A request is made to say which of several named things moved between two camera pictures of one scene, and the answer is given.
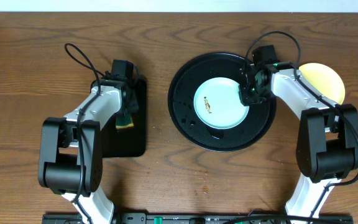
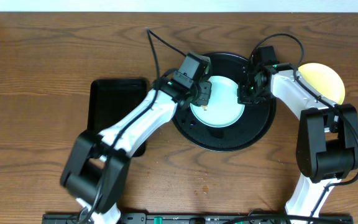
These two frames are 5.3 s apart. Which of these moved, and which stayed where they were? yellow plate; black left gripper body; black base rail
Moved: black left gripper body
Stayed: black base rail; yellow plate
